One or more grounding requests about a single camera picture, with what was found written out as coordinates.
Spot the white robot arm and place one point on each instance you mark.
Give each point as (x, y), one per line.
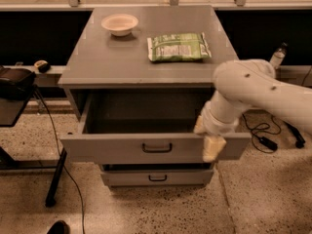
(240, 85)

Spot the black chair base leg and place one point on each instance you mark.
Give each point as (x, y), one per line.
(299, 140)

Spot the grey bottom drawer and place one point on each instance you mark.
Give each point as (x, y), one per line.
(118, 175)

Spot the grey drawer cabinet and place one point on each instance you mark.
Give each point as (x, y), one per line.
(102, 61)

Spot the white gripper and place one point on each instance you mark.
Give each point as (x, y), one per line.
(216, 125)

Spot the yellow black tape measure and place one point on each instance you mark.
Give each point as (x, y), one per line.
(42, 66)

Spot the white bowl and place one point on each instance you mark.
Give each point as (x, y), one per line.
(119, 24)

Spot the black side table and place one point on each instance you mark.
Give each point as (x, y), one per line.
(10, 112)

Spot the grey drawer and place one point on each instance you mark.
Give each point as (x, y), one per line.
(118, 175)
(133, 126)

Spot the black shoe tip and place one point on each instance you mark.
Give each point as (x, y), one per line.
(59, 227)

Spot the green chip bag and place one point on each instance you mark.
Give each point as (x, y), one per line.
(178, 47)

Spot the black power adapter with cable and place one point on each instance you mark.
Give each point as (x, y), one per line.
(259, 141)

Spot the black bag on table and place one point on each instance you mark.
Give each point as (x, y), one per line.
(16, 83)

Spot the grey top drawer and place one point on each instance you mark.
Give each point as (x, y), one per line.
(133, 126)

